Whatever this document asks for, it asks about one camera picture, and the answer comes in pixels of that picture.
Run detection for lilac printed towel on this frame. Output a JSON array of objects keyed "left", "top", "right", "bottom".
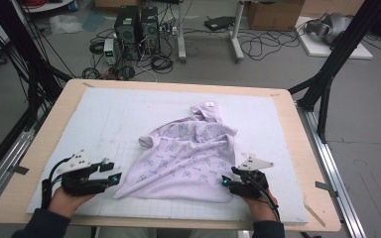
[{"left": 112, "top": 101, "right": 239, "bottom": 203}]

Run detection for large black computer tower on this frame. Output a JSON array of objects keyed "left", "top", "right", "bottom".
[{"left": 113, "top": 5, "right": 142, "bottom": 61}]

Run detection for thin wooden stick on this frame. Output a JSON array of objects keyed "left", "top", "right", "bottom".
[{"left": 303, "top": 201, "right": 326, "bottom": 228}]

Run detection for white foam mat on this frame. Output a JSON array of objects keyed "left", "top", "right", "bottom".
[{"left": 26, "top": 86, "right": 310, "bottom": 225}]

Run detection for flat black device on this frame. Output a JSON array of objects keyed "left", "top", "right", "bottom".
[{"left": 203, "top": 15, "right": 236, "bottom": 32}]

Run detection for slim black computer tower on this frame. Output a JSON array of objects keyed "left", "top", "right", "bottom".
[{"left": 140, "top": 6, "right": 162, "bottom": 56}]

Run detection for person's left hand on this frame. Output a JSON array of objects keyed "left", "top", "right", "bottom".
[{"left": 48, "top": 186, "right": 95, "bottom": 219}]

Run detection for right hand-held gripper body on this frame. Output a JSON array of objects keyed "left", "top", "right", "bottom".
[{"left": 229, "top": 155, "right": 275, "bottom": 199}]

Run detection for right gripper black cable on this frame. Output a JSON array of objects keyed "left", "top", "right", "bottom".
[{"left": 247, "top": 172, "right": 282, "bottom": 222}]

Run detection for aluminium rail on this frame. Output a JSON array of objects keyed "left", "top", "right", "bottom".
[
  {"left": 0, "top": 108, "right": 48, "bottom": 216},
  {"left": 296, "top": 102, "right": 368, "bottom": 238}
]

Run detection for clear plastic bag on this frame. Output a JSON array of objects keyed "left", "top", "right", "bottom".
[{"left": 49, "top": 14, "right": 83, "bottom": 36}]

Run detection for white floor board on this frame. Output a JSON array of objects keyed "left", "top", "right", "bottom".
[{"left": 296, "top": 16, "right": 374, "bottom": 60}]

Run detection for person's right hand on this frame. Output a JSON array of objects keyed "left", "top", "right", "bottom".
[{"left": 244, "top": 191, "right": 279, "bottom": 222}]

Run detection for long black floor cable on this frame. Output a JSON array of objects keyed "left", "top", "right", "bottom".
[{"left": 237, "top": 29, "right": 302, "bottom": 61}]

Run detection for person's legs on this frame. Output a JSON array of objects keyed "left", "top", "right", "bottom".
[{"left": 97, "top": 227, "right": 246, "bottom": 238}]

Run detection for large cardboard box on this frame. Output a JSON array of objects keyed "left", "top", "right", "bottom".
[{"left": 246, "top": 0, "right": 307, "bottom": 32}]

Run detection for black metal frame stand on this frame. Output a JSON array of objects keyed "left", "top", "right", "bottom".
[
  {"left": 0, "top": 0, "right": 73, "bottom": 132},
  {"left": 287, "top": 0, "right": 381, "bottom": 144}
]

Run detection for white desk leg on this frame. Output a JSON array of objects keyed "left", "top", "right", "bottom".
[
  {"left": 177, "top": 0, "right": 188, "bottom": 63},
  {"left": 229, "top": 0, "right": 246, "bottom": 63}
]

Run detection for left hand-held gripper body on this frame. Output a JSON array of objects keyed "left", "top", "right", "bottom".
[{"left": 58, "top": 150, "right": 108, "bottom": 196}]

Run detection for grey rounded machine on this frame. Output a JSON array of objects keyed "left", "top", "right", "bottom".
[{"left": 304, "top": 12, "right": 353, "bottom": 46}]

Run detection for coiled black floor cable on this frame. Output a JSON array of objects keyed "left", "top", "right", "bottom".
[{"left": 151, "top": 55, "right": 175, "bottom": 74}]

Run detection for white power supply box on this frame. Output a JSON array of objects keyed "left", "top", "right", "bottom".
[{"left": 103, "top": 38, "right": 117, "bottom": 65}]

